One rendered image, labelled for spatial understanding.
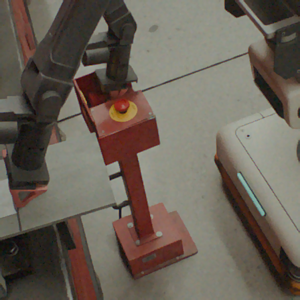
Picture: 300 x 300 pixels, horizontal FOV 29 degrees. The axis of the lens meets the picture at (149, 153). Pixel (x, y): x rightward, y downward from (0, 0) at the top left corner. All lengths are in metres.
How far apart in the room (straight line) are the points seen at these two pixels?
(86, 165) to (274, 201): 0.92
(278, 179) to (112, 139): 0.69
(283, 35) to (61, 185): 0.57
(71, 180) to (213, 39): 1.84
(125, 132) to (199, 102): 1.12
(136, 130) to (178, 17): 1.56
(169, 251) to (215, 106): 0.76
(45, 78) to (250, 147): 1.24
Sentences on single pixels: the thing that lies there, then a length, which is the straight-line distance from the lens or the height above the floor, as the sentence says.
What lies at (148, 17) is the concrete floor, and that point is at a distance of 3.04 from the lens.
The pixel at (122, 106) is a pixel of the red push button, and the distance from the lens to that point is 1.49.
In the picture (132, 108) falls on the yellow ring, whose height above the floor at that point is 0.78.
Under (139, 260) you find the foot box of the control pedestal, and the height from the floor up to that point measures 0.10.
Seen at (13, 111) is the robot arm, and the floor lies 1.23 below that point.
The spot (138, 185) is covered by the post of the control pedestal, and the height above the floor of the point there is 0.42.
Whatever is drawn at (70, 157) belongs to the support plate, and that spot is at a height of 1.00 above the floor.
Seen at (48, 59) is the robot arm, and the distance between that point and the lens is 0.91.
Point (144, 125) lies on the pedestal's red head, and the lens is 1.50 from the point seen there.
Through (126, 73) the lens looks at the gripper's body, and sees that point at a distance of 1.54.
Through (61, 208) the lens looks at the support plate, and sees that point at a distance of 1.10.
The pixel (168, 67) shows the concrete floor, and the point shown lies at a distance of 2.75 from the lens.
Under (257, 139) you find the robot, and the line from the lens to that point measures 2.08.
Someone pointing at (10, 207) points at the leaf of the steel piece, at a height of 1.00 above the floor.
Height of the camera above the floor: 1.89
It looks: 51 degrees down
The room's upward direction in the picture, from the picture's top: 11 degrees counter-clockwise
